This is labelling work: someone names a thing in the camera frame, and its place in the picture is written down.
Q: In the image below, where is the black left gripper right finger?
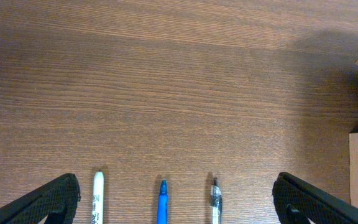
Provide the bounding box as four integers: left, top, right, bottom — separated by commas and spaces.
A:
272, 172, 358, 224

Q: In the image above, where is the white black permanent marker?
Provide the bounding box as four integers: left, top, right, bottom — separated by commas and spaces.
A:
91, 170, 104, 224

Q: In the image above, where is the black clear ballpoint pen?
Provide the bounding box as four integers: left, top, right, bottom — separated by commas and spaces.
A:
210, 177, 223, 224

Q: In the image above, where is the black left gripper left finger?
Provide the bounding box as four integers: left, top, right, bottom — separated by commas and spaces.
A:
0, 173, 81, 224

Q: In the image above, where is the blue ballpoint pen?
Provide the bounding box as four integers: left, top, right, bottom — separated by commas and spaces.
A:
157, 180, 169, 224

